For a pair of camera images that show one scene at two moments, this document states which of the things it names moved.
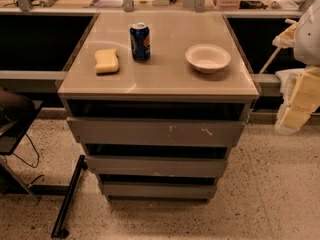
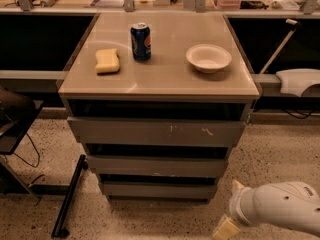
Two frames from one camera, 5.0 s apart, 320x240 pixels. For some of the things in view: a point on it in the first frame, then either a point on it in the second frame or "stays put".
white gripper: [308, 37] -> [235, 203]
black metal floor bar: [58, 231] stays put
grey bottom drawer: [159, 191] stays put
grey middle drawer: [157, 166] stays put
